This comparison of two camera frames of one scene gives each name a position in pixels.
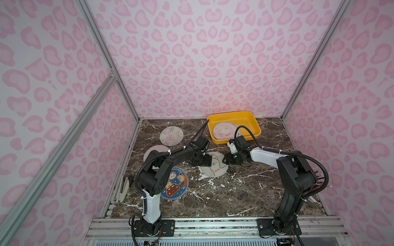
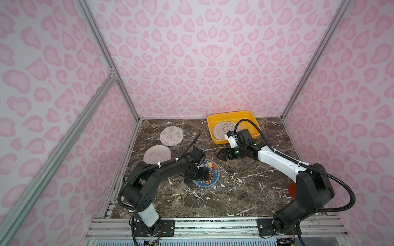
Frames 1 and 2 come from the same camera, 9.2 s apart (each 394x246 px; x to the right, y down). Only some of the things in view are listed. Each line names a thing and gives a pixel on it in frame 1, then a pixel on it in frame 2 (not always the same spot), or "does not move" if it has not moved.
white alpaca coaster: (218, 168) -> (221, 129)
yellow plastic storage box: (245, 118) does not move
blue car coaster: (176, 186) -> (214, 173)
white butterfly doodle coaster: (171, 136) does not move
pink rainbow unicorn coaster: (160, 148) does not move
